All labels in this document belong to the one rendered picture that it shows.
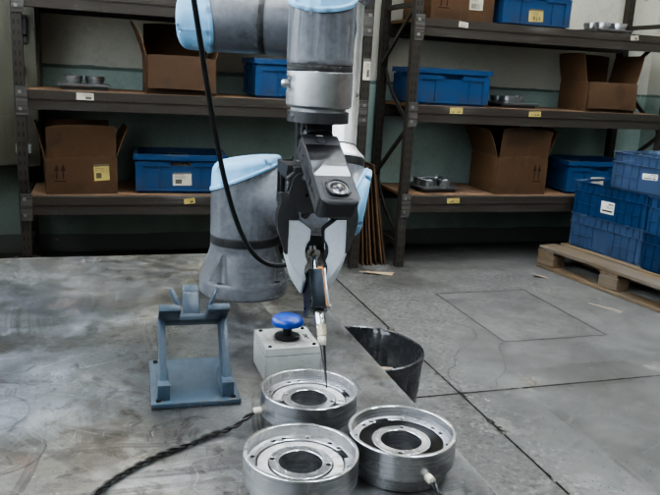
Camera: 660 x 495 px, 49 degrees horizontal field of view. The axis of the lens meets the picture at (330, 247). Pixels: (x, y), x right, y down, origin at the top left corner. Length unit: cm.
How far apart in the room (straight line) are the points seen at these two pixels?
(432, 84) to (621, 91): 134
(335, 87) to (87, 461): 46
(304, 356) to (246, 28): 40
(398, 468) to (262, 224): 60
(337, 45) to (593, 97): 439
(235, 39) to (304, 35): 14
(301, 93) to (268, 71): 343
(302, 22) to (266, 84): 343
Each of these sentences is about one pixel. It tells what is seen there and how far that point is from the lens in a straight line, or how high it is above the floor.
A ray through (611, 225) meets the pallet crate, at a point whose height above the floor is 34.
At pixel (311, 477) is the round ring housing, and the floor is 83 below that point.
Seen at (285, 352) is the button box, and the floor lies 84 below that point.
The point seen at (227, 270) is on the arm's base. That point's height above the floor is 85.
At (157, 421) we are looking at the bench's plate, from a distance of 82.
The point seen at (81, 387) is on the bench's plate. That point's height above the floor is 80.
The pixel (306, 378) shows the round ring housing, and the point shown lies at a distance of 85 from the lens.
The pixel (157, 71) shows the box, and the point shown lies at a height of 112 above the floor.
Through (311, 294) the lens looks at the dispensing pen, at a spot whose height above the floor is 93.
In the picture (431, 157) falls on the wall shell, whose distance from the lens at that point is 516.
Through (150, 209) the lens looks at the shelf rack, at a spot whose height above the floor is 38.
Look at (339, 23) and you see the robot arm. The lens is 81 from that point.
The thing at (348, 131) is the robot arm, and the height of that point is 108.
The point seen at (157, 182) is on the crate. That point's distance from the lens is 421.
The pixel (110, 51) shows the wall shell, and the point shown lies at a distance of 464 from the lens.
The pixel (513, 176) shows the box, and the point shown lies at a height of 57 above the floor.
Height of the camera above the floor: 118
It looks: 14 degrees down
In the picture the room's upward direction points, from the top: 3 degrees clockwise
